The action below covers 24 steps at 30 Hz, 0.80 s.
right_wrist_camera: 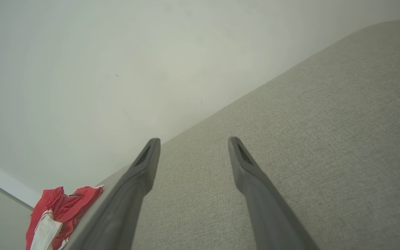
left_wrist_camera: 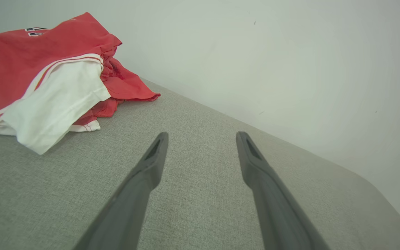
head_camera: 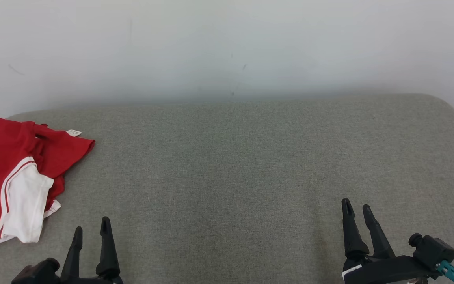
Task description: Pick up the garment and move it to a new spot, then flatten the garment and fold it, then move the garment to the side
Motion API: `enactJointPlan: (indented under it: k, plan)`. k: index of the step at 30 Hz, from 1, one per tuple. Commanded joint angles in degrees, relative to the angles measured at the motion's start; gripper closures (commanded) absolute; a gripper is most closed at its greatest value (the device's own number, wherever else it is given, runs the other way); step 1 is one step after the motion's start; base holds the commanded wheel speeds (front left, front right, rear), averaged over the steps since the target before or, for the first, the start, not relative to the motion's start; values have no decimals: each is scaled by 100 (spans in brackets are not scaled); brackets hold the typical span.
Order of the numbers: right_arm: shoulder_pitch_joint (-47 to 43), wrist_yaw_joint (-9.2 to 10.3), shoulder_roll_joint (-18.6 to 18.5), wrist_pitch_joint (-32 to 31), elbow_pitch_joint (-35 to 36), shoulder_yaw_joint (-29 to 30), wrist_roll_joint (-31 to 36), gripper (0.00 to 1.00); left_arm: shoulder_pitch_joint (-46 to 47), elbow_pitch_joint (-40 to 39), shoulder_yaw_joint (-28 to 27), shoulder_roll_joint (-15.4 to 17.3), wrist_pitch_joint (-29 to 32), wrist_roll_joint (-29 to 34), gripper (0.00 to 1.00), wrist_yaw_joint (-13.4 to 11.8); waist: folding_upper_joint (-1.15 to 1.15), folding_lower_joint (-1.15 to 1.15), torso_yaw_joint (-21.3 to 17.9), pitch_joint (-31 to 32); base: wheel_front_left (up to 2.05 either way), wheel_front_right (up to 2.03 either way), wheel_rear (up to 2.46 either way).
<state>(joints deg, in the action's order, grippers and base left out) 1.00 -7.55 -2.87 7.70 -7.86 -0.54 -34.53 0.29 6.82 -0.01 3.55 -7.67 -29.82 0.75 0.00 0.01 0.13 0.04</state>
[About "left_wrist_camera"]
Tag red jersey with white trim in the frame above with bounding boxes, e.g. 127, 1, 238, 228
0, 12, 123, 155

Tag red shorts with white stripe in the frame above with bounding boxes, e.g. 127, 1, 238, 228
70, 45, 161, 133

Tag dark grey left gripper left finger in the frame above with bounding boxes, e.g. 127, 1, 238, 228
73, 132, 169, 250

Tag grey fabric sofa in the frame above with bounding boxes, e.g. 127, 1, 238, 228
0, 78, 400, 250

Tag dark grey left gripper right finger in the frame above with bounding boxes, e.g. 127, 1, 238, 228
236, 131, 331, 250

